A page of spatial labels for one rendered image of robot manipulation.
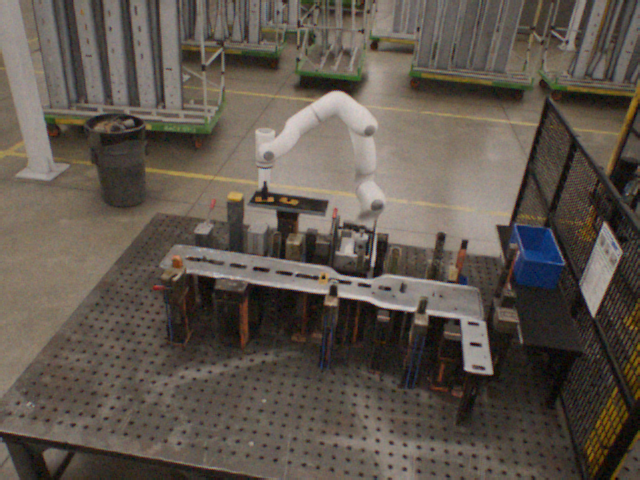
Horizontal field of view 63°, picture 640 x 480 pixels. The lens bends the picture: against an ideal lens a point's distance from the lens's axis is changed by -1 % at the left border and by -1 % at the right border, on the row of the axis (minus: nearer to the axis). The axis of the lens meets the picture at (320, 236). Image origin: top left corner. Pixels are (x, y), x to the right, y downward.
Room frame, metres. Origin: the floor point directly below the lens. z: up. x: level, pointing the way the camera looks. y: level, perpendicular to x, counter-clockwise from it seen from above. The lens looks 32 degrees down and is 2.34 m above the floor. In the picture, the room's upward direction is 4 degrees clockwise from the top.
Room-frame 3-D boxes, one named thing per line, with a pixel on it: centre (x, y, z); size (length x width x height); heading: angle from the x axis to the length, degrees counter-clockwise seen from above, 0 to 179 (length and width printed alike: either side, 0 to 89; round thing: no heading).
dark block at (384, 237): (2.00, -0.28, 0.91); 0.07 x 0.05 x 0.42; 173
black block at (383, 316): (1.61, -0.28, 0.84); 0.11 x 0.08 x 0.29; 173
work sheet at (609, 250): (1.59, -1.03, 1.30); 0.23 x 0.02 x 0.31; 173
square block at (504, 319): (1.60, -0.75, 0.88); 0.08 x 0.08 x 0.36; 83
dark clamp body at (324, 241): (2.02, -0.02, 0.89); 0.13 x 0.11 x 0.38; 173
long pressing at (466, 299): (1.81, -0.01, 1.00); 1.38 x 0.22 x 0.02; 83
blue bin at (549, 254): (1.98, -0.96, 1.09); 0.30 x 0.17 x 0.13; 173
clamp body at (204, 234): (2.06, 0.54, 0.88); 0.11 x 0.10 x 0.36; 173
